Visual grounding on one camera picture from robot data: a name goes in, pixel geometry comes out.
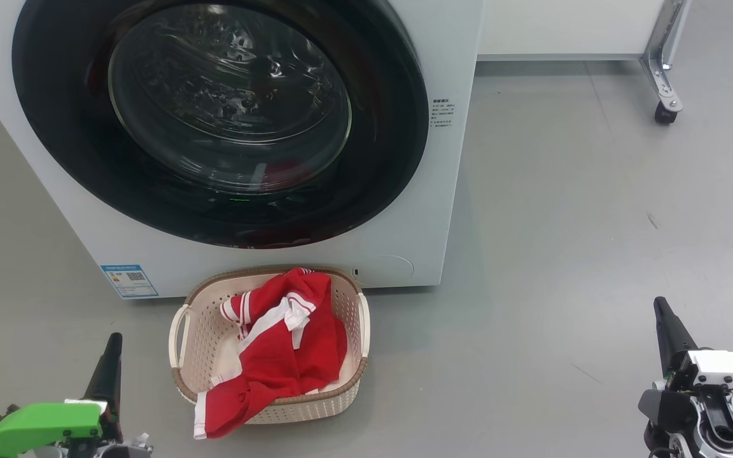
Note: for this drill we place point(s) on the black glass washer door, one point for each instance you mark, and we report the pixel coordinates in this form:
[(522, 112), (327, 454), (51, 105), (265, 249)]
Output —
[(67, 159)]

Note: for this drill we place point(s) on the white front-load washing machine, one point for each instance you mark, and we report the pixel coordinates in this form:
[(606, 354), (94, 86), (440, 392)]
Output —
[(449, 191)]

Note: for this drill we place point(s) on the grey metal frame leg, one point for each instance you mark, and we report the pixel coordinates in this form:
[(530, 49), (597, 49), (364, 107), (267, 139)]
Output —
[(662, 57)]

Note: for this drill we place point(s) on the blue energy label sticker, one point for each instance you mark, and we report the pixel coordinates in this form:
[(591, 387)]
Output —
[(130, 281)]

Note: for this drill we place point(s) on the white furniture panel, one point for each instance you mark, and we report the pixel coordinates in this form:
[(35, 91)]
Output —
[(564, 25)]

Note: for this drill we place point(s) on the red white striped garment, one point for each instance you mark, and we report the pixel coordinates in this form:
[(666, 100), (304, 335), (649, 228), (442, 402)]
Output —
[(277, 362)]

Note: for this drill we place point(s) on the small printed text sticker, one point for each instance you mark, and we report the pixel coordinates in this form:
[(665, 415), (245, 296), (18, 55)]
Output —
[(441, 113)]

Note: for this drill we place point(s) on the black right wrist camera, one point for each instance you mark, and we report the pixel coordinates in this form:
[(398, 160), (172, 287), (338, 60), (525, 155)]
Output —
[(665, 410)]

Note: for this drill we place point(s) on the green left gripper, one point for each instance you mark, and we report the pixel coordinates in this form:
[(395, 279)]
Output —
[(42, 426)]

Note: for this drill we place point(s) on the cream perforated laundry basket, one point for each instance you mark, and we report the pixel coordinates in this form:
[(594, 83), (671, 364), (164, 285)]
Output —
[(214, 343)]

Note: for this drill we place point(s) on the black caster wheel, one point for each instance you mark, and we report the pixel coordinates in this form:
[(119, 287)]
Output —
[(665, 114)]

